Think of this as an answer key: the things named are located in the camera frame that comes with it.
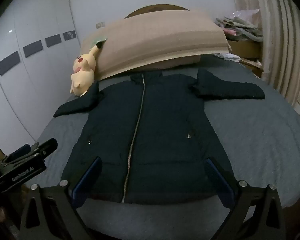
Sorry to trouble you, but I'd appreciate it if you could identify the yellow plush toy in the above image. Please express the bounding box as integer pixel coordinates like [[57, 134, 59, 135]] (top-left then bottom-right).
[[70, 42, 108, 97]]

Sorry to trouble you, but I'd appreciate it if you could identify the wooden nightstand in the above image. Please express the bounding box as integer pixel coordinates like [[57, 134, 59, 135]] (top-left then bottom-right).
[[226, 39, 263, 78]]

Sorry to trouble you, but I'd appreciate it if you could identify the dark navy puffer jacket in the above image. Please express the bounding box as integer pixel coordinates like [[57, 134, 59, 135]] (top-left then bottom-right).
[[52, 68, 266, 204]]

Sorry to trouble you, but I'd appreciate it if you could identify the white wardrobe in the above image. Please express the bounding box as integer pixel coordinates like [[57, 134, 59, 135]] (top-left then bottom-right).
[[0, 0, 82, 153]]

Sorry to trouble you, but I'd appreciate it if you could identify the white cloth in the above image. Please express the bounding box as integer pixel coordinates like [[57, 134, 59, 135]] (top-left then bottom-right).
[[214, 52, 241, 62]]

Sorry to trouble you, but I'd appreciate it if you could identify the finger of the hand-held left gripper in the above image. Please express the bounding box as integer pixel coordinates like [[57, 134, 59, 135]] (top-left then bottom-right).
[[8, 144, 32, 159], [36, 138, 58, 158]]

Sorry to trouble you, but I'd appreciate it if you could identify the beige padded headboard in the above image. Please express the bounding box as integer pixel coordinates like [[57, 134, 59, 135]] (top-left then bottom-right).
[[79, 10, 232, 81]]

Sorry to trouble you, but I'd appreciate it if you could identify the pile of clothes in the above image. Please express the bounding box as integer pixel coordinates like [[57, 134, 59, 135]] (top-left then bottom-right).
[[215, 9, 263, 42]]

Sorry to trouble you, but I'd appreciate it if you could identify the beige striped curtain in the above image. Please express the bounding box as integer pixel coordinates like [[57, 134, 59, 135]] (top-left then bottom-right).
[[231, 0, 300, 108]]

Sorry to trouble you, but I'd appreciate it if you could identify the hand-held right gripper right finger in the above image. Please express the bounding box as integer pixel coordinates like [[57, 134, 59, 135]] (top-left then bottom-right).
[[205, 157, 290, 240]]

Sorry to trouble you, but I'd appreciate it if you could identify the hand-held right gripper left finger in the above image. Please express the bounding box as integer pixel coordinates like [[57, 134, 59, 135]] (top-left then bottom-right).
[[19, 156, 102, 240]]

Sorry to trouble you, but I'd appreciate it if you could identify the round wooden bed frame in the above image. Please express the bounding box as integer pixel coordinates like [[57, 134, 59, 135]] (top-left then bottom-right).
[[124, 4, 190, 19]]

